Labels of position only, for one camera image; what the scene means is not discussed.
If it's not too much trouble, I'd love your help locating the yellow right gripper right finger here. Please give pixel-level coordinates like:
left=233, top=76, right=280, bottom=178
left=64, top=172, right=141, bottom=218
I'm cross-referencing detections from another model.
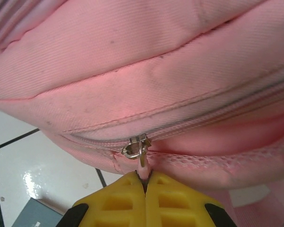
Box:
left=144, top=170, right=239, bottom=227

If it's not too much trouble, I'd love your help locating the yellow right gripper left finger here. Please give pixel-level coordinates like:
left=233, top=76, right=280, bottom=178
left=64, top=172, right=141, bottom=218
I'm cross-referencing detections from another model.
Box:
left=58, top=170, right=147, bottom=227

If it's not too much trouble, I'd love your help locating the slate blue book with barcode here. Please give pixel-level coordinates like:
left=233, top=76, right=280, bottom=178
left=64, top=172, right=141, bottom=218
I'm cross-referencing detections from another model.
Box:
left=10, top=197, right=65, bottom=227

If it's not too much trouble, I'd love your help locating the pink student backpack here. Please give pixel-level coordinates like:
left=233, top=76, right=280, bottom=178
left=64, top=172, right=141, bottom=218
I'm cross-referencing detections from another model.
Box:
left=0, top=0, right=284, bottom=227

